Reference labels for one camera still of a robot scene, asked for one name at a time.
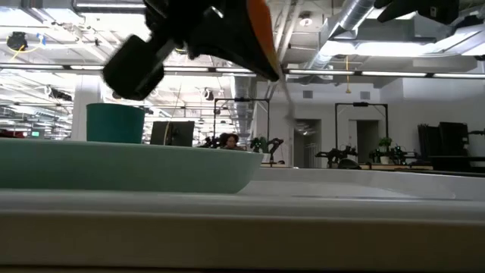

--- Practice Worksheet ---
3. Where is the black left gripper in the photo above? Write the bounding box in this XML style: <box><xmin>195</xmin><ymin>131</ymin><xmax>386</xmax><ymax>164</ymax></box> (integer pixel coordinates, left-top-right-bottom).
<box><xmin>102</xmin><ymin>0</ymin><xmax>282</xmax><ymax>102</ymax></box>

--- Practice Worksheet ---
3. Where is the black storage cabinet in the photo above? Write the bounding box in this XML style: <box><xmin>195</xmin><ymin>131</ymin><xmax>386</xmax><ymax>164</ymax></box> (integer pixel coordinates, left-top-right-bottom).
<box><xmin>417</xmin><ymin>121</ymin><xmax>471</xmax><ymax>158</ymax></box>

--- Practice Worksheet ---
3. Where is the silver spiral ceiling duct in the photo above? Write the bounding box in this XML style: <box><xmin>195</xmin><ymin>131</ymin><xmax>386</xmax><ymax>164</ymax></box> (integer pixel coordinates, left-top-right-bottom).
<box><xmin>227</xmin><ymin>74</ymin><xmax>258</xmax><ymax>140</ymax></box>
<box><xmin>305</xmin><ymin>0</ymin><xmax>380</xmax><ymax>71</ymax></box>

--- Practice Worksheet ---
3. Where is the pale green plate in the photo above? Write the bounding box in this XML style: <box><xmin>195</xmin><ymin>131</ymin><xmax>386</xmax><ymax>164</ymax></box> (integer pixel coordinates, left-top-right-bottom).
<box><xmin>0</xmin><ymin>137</ymin><xmax>264</xmax><ymax>195</ymax></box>

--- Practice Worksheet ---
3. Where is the black ceiling fixture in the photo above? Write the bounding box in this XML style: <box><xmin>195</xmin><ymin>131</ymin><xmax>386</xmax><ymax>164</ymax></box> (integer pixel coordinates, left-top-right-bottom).
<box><xmin>6</xmin><ymin>31</ymin><xmax>29</xmax><ymax>52</ymax></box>

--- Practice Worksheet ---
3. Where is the person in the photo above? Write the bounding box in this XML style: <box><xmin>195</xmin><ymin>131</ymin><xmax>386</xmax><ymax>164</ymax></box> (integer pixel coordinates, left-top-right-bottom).
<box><xmin>218</xmin><ymin>132</ymin><xmax>246</xmax><ymax>152</ymax></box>

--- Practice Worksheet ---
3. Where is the ceiling light strip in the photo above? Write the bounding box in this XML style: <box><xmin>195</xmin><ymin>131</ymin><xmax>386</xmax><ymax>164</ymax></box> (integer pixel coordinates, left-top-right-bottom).
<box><xmin>163</xmin><ymin>66</ymin><xmax>210</xmax><ymax>73</ymax></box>
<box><xmin>214</xmin><ymin>67</ymin><xmax>254</xmax><ymax>74</ymax></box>
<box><xmin>361</xmin><ymin>71</ymin><xmax>428</xmax><ymax>78</ymax></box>
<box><xmin>433</xmin><ymin>72</ymin><xmax>485</xmax><ymax>80</ymax></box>
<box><xmin>287</xmin><ymin>69</ymin><xmax>356</xmax><ymax>76</ymax></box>

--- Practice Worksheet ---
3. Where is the potted green plant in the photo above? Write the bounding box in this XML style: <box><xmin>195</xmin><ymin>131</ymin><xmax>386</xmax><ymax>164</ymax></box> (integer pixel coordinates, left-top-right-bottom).
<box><xmin>377</xmin><ymin>136</ymin><xmax>393</xmax><ymax>165</ymax></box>

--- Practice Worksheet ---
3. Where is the grey plastic tray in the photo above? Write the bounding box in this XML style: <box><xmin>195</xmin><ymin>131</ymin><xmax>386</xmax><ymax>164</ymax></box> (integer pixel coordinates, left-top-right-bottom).
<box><xmin>0</xmin><ymin>166</ymin><xmax>485</xmax><ymax>223</ymax></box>

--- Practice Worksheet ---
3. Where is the teal cup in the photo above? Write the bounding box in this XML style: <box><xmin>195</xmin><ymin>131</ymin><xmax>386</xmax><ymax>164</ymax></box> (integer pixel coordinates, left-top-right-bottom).
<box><xmin>86</xmin><ymin>102</ymin><xmax>146</xmax><ymax>145</ymax></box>

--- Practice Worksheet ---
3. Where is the orange handled fork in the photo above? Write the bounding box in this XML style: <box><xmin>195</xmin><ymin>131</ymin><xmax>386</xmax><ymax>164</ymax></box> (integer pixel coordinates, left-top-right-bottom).
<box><xmin>245</xmin><ymin>0</ymin><xmax>300</xmax><ymax>130</ymax></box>

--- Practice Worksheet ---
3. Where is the black computer monitor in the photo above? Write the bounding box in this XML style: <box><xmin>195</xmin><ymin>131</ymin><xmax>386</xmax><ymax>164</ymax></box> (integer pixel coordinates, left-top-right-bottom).
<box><xmin>149</xmin><ymin>120</ymin><xmax>196</xmax><ymax>147</ymax></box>

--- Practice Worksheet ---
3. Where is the yellow hanging cord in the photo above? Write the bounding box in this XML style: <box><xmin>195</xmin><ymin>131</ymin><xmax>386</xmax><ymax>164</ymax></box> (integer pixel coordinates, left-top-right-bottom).
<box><xmin>344</xmin><ymin>55</ymin><xmax>352</xmax><ymax>95</ymax></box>

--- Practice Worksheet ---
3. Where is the background wooden table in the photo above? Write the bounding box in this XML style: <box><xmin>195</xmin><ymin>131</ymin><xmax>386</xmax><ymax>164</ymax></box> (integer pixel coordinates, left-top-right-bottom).
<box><xmin>358</xmin><ymin>163</ymin><xmax>434</xmax><ymax>171</ymax></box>

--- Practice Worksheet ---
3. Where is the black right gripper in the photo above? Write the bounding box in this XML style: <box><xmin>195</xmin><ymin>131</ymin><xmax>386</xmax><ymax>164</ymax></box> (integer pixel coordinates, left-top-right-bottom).
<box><xmin>373</xmin><ymin>0</ymin><xmax>462</xmax><ymax>26</ymax></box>

